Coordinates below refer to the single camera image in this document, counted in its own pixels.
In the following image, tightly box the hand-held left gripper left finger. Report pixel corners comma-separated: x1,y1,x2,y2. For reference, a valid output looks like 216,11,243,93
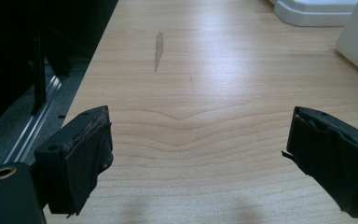
30,105,115,217

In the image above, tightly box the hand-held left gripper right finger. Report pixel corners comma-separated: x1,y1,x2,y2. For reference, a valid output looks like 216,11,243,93
281,105,358,219

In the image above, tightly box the white plastic tray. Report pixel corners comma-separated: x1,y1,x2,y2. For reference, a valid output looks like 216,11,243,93
268,0,358,28

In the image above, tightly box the aluminium rail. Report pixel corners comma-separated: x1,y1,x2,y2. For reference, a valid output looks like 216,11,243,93
3,75,63,165

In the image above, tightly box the black stand post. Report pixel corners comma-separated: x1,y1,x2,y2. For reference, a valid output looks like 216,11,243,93
31,29,48,116

